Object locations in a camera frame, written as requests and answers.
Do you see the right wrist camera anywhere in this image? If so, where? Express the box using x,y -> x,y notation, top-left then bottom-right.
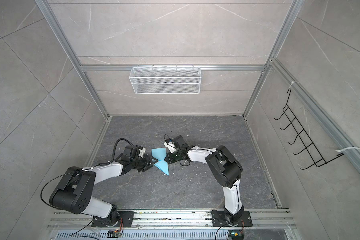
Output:
164,134 -> 189,153

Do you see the black wire hook rack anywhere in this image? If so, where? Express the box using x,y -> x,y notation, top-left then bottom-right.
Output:
274,89 -> 344,170

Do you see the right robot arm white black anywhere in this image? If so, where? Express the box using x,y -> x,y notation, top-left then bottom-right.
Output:
165,143 -> 244,222

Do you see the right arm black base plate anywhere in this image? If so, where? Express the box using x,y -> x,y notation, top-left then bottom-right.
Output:
211,209 -> 253,228

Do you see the white wire mesh basket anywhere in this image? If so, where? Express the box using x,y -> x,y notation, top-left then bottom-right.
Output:
129,67 -> 202,95

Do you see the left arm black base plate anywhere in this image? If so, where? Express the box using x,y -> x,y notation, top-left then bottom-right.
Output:
91,211 -> 135,228

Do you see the aluminium mounting rail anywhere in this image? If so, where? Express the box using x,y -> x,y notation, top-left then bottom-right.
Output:
45,209 -> 297,230

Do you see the light blue paper sheet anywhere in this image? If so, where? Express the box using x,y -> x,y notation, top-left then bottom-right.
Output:
151,148 -> 169,175

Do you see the white cable tie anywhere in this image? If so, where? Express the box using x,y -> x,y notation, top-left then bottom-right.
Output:
335,147 -> 360,153

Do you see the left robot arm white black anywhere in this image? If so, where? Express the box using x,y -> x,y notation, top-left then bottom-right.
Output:
49,154 -> 158,219

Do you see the left black cable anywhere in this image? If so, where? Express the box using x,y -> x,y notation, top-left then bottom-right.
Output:
40,137 -> 134,209

